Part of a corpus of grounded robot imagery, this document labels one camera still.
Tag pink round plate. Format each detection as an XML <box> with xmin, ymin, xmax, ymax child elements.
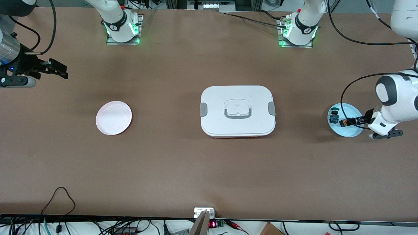
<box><xmin>95</xmin><ymin>101</ymin><xmax>133</xmax><ymax>136</ymax></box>

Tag blue switch with green button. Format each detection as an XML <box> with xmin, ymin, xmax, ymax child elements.
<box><xmin>329</xmin><ymin>107</ymin><xmax>341</xmax><ymax>124</ymax></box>

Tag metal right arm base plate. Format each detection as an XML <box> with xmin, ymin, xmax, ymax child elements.
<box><xmin>106</xmin><ymin>14</ymin><xmax>144</xmax><ymax>45</ymax></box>

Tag light blue round plate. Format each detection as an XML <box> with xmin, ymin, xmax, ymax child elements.
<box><xmin>327</xmin><ymin>103</ymin><xmax>364</xmax><ymax>138</ymax></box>

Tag red clip lead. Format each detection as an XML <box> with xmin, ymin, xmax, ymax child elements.
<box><xmin>225</xmin><ymin>220</ymin><xmax>249</xmax><ymax>235</ymax></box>

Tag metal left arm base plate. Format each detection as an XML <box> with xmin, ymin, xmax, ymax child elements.
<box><xmin>278</xmin><ymin>15</ymin><xmax>314</xmax><ymax>49</ymax></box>

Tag grey angled bar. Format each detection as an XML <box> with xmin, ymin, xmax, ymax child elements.
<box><xmin>189</xmin><ymin>210</ymin><xmax>210</xmax><ymax>235</ymax></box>

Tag looped thin black cable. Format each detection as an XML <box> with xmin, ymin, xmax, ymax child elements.
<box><xmin>41</xmin><ymin>186</ymin><xmax>76</xmax><ymax>216</ymax></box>

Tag black flat cable loop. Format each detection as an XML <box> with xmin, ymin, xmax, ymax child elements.
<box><xmin>328</xmin><ymin>221</ymin><xmax>360</xmax><ymax>232</ymax></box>

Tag brown cardboard box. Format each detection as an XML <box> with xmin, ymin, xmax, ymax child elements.
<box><xmin>260</xmin><ymin>222</ymin><xmax>285</xmax><ymax>235</ymax></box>

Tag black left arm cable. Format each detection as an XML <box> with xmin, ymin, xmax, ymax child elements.
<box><xmin>328</xmin><ymin>0</ymin><xmax>418</xmax><ymax>130</ymax></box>

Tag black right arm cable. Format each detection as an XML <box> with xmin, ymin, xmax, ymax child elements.
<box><xmin>8</xmin><ymin>0</ymin><xmax>58</xmax><ymax>55</ymax></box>

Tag black cable to arm base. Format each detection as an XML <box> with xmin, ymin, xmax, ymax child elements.
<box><xmin>219</xmin><ymin>12</ymin><xmax>288</xmax><ymax>28</ymax></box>

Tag white power strip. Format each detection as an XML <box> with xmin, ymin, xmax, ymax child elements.
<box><xmin>202</xmin><ymin>2</ymin><xmax>230</xmax><ymax>10</ymax></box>

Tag white lunch box grey clips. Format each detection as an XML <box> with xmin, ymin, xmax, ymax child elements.
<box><xmin>200</xmin><ymin>85</ymin><xmax>277</xmax><ymax>139</ymax></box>

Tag small white box device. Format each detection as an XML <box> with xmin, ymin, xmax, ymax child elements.
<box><xmin>194</xmin><ymin>207</ymin><xmax>216</xmax><ymax>219</ymax></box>

